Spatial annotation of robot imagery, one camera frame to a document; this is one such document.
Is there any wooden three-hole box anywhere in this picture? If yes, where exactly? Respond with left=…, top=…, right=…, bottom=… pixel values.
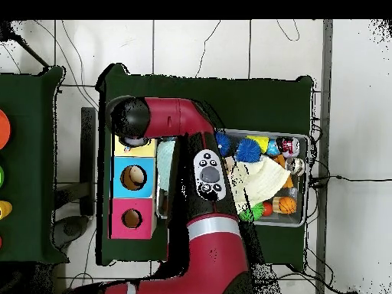
left=108, top=136, right=158, bottom=240

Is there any shallow mesh bin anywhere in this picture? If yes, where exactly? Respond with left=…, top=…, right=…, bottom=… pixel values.
left=155, top=128, right=310, bottom=228

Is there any mint green waffle cloth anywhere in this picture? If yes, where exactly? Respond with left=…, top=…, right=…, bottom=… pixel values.
left=156, top=139, right=178, bottom=191

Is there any blue spiky ball with eyes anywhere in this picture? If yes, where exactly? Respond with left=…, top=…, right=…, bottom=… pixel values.
left=234, top=138, right=262, bottom=163

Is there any yellow foam wedge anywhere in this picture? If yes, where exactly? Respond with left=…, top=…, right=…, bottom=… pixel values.
left=246, top=135, right=270, bottom=154

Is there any cream waffle cloth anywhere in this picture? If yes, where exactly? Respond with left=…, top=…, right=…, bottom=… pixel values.
left=227, top=155, right=292, bottom=213

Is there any green spiky ball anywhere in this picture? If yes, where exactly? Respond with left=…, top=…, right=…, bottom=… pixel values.
left=238, top=202, right=265, bottom=222

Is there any dark green table cloth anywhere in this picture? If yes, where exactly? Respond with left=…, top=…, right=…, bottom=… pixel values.
left=96, top=63, right=315, bottom=272

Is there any crushed soda can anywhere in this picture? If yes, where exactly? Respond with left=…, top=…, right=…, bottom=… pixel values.
left=275, top=136, right=301, bottom=158

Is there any orange toy basketball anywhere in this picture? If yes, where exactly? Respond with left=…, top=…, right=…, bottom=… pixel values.
left=272, top=196, right=298, bottom=215

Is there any black upright bar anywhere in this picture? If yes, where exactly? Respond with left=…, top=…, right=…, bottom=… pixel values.
left=80, top=106, right=96, bottom=215

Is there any dark green side table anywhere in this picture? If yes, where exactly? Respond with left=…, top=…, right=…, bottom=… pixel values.
left=0, top=66, right=70, bottom=265

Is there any orange round object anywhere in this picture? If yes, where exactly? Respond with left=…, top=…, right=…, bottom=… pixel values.
left=0, top=108, right=12, bottom=151

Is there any yellow round object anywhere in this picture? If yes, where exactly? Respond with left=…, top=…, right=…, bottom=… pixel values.
left=0, top=200, right=13, bottom=221

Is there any black floor cable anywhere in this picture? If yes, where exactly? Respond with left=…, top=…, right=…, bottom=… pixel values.
left=309, top=175, right=392, bottom=188

